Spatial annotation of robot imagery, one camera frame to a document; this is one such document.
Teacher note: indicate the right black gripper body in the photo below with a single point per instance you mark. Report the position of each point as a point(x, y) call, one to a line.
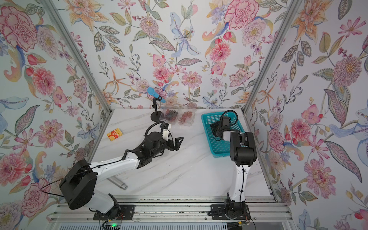
point(216, 128)

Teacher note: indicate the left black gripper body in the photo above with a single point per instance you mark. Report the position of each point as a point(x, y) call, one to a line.
point(163, 145)

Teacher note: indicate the teal plastic mesh basket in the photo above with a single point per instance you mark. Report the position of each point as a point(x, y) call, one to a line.
point(211, 121)

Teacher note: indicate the clear clamshell container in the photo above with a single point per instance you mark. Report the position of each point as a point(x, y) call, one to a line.
point(162, 116)
point(188, 123)

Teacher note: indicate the clear clamshell container front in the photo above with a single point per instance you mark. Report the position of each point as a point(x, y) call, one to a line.
point(162, 116)

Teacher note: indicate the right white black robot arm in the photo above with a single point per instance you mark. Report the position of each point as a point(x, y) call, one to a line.
point(243, 154)

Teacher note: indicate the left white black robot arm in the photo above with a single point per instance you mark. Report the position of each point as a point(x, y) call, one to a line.
point(79, 186)

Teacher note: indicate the blue microphone on black stand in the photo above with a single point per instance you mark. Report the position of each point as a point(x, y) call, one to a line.
point(156, 115)

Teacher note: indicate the orange yellow snack packet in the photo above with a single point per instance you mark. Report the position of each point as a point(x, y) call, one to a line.
point(115, 134)

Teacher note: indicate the grey metal cylinder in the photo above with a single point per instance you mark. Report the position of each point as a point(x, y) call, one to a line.
point(119, 183)

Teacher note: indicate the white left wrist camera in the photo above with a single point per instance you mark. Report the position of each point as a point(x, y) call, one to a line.
point(166, 131)

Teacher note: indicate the aluminium rail base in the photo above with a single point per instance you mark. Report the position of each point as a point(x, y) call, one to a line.
point(181, 209)

